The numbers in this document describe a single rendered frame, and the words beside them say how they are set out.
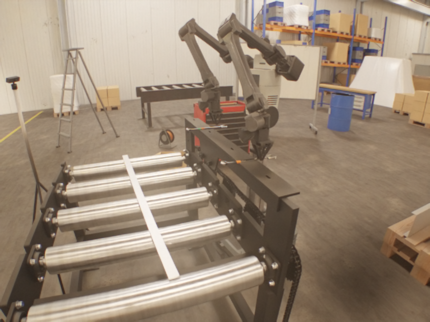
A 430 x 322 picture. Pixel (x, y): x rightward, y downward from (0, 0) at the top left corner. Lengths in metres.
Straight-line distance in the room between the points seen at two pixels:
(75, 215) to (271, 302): 0.99
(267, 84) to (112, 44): 9.87
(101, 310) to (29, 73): 11.16
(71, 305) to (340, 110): 6.31
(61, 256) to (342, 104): 6.22
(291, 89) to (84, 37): 8.24
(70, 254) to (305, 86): 5.65
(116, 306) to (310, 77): 5.77
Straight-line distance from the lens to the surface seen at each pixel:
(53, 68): 11.48
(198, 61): 1.60
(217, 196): 1.40
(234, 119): 3.61
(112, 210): 1.34
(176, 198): 1.35
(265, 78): 1.66
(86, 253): 1.11
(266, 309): 1.17
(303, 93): 6.08
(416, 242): 2.52
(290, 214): 0.83
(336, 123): 6.62
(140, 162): 1.86
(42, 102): 11.70
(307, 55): 6.05
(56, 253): 1.15
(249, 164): 1.07
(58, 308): 0.94
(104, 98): 9.18
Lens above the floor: 1.59
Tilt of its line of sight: 23 degrees down
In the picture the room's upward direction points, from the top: straight up
